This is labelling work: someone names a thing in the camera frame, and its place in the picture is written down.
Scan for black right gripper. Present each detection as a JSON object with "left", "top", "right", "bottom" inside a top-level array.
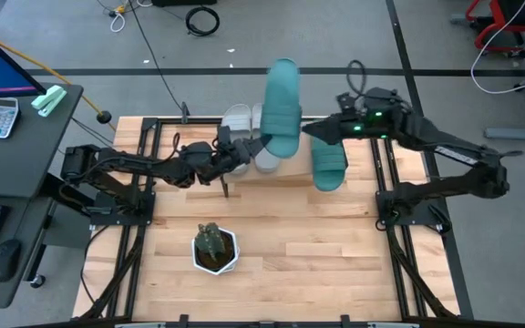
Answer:
[{"left": 302, "top": 88, "right": 405, "bottom": 146}]

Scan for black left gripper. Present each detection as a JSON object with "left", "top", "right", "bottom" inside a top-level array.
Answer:
[{"left": 207, "top": 126, "right": 273, "bottom": 177}]

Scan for grey rubber slide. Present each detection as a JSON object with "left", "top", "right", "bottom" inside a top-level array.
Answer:
[
  {"left": 220, "top": 103, "right": 252, "bottom": 177},
  {"left": 251, "top": 103, "right": 282, "bottom": 174}
]

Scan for teal rubber slide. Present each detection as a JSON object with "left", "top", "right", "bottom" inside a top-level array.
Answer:
[
  {"left": 310, "top": 136, "right": 348, "bottom": 192},
  {"left": 260, "top": 57, "right": 303, "bottom": 159}
]

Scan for green cactus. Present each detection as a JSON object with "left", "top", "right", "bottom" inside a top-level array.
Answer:
[{"left": 194, "top": 221, "right": 227, "bottom": 263}]

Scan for potted plant in white pot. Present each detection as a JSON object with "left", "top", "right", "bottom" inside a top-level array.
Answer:
[{"left": 190, "top": 226, "right": 241, "bottom": 276}]

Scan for grey metal desk leg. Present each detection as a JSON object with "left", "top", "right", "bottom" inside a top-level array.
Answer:
[{"left": 484, "top": 118, "right": 525, "bottom": 142}]

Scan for red and black cart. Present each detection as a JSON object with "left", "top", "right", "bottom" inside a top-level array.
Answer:
[{"left": 449, "top": 0, "right": 525, "bottom": 59}]

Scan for mint green stapler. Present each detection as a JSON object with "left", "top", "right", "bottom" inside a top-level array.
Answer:
[{"left": 30, "top": 84, "right": 68, "bottom": 118}]

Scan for black office desk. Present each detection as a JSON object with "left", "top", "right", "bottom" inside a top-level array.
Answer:
[{"left": 0, "top": 83, "right": 85, "bottom": 309}]

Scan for black computer mouse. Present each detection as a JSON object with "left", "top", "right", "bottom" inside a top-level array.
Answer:
[{"left": 0, "top": 239, "right": 23, "bottom": 282}]

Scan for wooden shelf with black frame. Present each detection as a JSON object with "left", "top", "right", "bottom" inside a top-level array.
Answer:
[{"left": 216, "top": 113, "right": 349, "bottom": 198}]

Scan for black aluminium table frame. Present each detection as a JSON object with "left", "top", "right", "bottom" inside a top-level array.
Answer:
[{"left": 79, "top": 116, "right": 458, "bottom": 328}]

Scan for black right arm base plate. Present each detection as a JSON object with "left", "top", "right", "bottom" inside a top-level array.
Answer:
[{"left": 376, "top": 190, "right": 444, "bottom": 228}]

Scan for thin black floor cable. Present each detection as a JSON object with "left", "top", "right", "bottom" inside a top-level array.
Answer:
[{"left": 127, "top": 0, "right": 187, "bottom": 113}]

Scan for coiled black cable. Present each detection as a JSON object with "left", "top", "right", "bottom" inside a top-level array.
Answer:
[{"left": 184, "top": 5, "right": 221, "bottom": 37}]

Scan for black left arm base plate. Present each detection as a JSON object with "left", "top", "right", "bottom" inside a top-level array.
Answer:
[{"left": 89, "top": 190, "right": 157, "bottom": 227}]

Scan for long white cable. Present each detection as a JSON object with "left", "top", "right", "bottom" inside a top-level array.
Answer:
[{"left": 470, "top": 0, "right": 525, "bottom": 96}]

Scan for white cable with yellow plug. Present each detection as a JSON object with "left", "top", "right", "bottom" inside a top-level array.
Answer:
[{"left": 107, "top": 0, "right": 154, "bottom": 34}]

